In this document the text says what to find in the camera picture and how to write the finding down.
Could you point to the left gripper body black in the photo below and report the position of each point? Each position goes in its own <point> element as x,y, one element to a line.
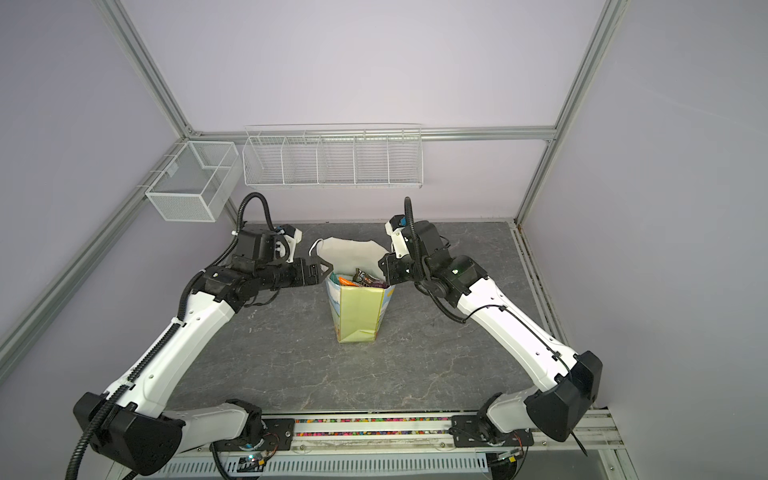
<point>299,274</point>

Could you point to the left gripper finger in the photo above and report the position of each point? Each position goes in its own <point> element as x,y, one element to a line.
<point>320,277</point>
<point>323,264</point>

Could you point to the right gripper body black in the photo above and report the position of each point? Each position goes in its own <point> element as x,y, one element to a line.
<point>398,270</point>

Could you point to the orange Fox's candy bag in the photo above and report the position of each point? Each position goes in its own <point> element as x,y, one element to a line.
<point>347,282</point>

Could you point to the purple M&M's packet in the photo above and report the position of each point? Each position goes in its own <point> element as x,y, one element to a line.
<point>364,279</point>

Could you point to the illustrated paper gift bag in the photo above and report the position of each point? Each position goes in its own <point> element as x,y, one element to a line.
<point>357,312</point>

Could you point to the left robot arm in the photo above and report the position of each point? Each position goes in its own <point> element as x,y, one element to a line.
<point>129,422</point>

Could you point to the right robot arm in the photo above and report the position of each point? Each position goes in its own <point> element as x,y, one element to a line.
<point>565,383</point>

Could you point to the white mesh box basket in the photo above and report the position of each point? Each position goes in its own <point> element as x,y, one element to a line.
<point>197,182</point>

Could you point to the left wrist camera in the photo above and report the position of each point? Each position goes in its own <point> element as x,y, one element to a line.
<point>288,239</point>

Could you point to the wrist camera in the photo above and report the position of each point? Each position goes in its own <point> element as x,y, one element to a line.
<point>288,239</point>
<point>395,229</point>

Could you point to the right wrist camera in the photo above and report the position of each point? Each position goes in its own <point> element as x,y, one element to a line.
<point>395,229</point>

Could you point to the long white wire basket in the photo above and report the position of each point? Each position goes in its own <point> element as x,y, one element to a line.
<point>333,155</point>

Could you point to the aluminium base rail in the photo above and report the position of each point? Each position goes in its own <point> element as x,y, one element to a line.
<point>395,444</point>

